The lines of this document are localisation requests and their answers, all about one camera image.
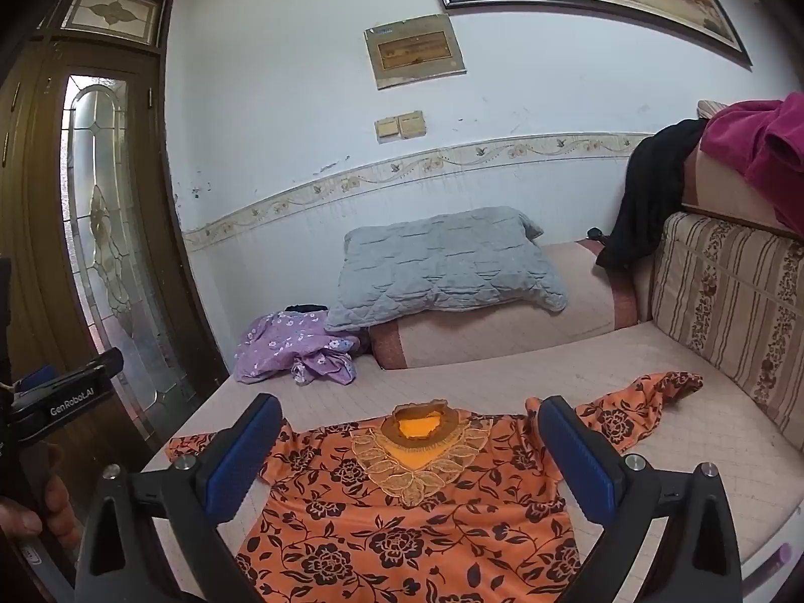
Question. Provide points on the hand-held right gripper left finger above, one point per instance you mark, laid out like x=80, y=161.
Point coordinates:
x=245, y=452

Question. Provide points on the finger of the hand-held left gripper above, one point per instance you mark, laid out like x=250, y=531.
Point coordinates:
x=37, y=378

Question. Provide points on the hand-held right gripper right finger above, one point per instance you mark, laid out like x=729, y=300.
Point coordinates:
x=578, y=461

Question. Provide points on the orange floral shirt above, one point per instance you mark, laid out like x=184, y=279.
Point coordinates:
x=408, y=527

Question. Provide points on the person's left hand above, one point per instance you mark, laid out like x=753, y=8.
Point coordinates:
x=63, y=515

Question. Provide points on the purple floral cloth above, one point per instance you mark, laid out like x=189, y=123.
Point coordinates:
x=276, y=345

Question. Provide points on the beige quilted sofa seat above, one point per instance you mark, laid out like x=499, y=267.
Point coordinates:
x=477, y=383

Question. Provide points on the beige bolster cushion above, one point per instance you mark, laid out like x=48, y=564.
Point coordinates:
x=502, y=326

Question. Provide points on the wooden door with glass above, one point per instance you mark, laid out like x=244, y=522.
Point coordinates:
x=37, y=201

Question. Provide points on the striped floral sofa back cushion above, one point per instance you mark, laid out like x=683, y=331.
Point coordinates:
x=735, y=301

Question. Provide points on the small black object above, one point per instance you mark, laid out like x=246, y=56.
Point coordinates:
x=597, y=237

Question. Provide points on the purple round object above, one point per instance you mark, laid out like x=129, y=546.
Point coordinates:
x=784, y=556

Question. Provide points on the grey quilted pillow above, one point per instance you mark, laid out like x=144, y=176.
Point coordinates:
x=439, y=264

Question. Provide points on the black garment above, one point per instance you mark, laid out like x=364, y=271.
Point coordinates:
x=653, y=188

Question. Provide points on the beige sofa top cushion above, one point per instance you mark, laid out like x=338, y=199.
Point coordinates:
x=722, y=188

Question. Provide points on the magenta garment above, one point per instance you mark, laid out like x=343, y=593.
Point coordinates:
x=754, y=144

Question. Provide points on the small striped pillow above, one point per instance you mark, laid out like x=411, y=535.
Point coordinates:
x=713, y=110

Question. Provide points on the beige wall panel box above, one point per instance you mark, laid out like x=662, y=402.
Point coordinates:
x=414, y=50

